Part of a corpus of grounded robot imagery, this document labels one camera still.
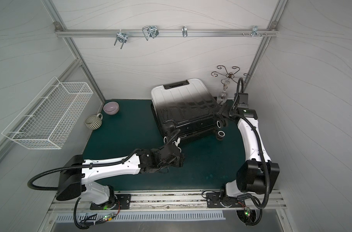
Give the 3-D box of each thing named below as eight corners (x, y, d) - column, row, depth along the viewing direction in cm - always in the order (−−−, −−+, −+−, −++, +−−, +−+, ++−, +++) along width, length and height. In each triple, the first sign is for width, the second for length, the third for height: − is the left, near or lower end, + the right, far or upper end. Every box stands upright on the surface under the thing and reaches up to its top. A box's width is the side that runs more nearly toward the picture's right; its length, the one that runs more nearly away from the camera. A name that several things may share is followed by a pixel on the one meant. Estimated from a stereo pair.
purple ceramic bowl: (104, 116, 112) (101, 111, 107) (108, 106, 118) (105, 101, 114) (117, 116, 112) (115, 111, 107) (121, 106, 118) (119, 101, 114)
